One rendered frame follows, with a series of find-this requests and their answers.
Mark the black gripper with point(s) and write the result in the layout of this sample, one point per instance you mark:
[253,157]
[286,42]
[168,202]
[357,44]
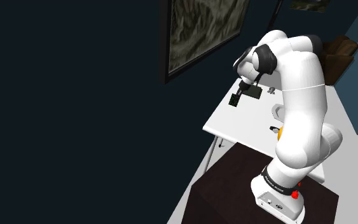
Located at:
[244,86]

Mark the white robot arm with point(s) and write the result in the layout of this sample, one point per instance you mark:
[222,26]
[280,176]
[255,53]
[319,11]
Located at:
[302,102]

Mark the black flat tablet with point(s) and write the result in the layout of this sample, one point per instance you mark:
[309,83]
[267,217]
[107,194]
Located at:
[254,91]

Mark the small dark green card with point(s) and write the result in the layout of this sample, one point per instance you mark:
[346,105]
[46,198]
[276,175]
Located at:
[234,100]

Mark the small grey figure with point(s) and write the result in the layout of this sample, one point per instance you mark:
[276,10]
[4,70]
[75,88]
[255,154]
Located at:
[271,90]

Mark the white table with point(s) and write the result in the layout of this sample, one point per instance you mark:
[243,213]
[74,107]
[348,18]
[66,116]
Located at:
[243,124]

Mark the white bowl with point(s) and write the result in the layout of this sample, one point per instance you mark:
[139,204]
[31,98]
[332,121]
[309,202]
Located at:
[278,111]

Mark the yellow round toy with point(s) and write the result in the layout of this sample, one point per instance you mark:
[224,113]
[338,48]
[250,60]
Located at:
[279,133]

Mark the large framed landscape picture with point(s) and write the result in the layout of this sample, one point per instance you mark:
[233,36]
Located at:
[197,31]

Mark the brown armchair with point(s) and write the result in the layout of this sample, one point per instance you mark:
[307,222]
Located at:
[336,59]

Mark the dark brown robot stand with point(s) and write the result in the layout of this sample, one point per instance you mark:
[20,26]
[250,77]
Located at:
[228,183]

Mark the small wall picture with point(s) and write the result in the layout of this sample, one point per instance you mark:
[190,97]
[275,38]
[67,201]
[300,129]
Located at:
[309,4]

